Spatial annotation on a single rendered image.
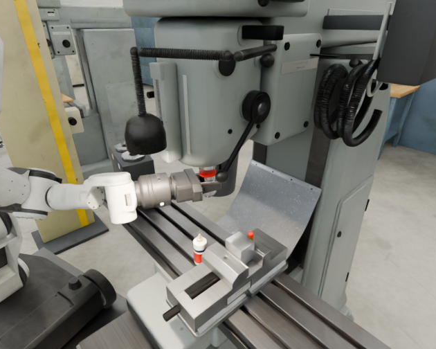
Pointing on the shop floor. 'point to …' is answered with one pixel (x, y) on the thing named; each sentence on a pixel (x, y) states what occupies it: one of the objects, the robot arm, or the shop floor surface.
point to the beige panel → (38, 119)
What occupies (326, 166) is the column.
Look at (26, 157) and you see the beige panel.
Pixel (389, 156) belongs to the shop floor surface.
